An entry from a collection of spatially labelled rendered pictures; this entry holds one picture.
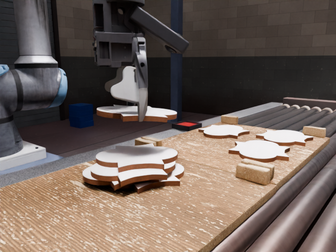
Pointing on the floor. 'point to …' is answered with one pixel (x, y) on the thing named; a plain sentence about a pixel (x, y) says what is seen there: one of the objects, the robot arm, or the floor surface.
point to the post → (176, 62)
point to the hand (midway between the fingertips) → (137, 112)
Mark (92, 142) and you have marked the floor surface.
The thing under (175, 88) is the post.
